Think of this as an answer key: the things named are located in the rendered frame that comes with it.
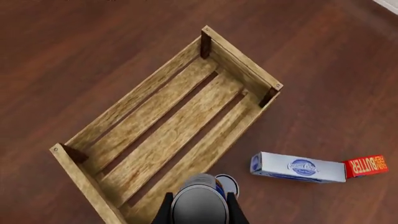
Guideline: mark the silver box with blue print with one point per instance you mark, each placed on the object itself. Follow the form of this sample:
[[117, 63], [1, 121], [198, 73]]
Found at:
[[298, 167]]

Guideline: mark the wooden slat tray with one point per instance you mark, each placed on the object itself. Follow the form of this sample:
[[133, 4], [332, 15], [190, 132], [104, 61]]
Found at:
[[168, 130]]

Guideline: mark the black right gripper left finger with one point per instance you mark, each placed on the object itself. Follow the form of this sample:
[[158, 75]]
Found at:
[[164, 213]]

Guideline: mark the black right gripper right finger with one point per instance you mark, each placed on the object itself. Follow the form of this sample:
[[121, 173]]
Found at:
[[237, 213]]

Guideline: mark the red butter box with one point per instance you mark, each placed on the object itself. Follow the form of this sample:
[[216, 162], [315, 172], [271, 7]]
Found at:
[[367, 165]]

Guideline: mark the grey-topped soup tin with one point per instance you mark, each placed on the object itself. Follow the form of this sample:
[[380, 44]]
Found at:
[[199, 205]]

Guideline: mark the blue and white tin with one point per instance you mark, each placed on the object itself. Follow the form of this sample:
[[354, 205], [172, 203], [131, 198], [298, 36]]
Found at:
[[230, 184]]

